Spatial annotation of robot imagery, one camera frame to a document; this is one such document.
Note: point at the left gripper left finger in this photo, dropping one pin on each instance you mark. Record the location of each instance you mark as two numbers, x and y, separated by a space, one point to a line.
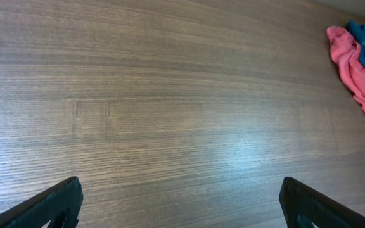
57 206

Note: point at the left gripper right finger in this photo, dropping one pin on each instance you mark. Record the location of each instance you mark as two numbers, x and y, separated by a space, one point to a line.
303 207

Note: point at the red garment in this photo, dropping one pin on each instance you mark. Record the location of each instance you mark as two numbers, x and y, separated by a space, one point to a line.
345 52

